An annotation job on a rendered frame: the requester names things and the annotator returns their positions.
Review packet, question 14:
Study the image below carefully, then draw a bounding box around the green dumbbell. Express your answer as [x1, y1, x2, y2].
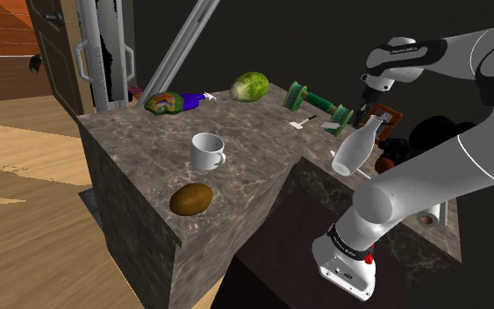
[283, 80, 355, 138]

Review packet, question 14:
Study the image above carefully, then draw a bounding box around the white mug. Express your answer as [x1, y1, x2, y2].
[190, 132, 227, 172]

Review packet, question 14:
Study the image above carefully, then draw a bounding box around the white refrigerator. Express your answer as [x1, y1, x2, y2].
[73, 0, 136, 113]

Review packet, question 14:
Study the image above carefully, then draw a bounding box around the green cabbage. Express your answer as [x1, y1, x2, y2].
[229, 71, 271, 104]

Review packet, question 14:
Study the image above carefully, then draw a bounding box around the white glass bottle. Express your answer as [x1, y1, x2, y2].
[331, 114, 384, 177]

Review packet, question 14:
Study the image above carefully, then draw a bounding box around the brown wooden frame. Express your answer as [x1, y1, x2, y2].
[363, 103, 404, 144]

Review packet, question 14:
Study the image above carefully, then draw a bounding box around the brown ball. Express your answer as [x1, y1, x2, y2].
[374, 156, 395, 175]

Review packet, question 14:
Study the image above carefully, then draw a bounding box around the small white spatula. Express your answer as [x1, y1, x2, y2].
[289, 114, 319, 130]

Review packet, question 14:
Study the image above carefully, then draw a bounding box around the brown potato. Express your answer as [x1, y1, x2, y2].
[168, 182, 215, 217]

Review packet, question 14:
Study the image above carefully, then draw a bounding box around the dark brown door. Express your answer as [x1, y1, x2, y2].
[25, 0, 86, 119]

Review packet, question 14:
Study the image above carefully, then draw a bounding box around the black rounded object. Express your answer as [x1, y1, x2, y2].
[376, 115, 477, 165]

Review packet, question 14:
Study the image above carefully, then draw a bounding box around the colourful toy figure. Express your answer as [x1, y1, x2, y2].
[143, 90, 218, 117]

